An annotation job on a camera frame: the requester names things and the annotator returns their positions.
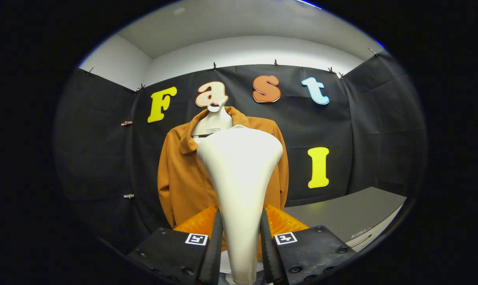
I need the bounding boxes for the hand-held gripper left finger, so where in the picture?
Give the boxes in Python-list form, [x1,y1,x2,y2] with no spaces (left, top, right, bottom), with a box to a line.
[127,204,224,285]

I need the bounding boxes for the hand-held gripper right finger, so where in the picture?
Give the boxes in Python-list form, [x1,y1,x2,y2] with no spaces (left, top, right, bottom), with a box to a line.
[260,203,357,284]

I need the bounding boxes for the white garment steamer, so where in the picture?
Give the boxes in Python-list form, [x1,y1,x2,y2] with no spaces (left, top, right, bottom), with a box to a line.
[196,124,284,285]

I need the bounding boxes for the brown button shirt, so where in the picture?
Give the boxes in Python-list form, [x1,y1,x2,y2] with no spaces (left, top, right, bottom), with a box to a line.
[157,106,290,251]

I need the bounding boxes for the white mannequin torso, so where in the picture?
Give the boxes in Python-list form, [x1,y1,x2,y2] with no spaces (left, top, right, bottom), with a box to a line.
[190,99,263,274]

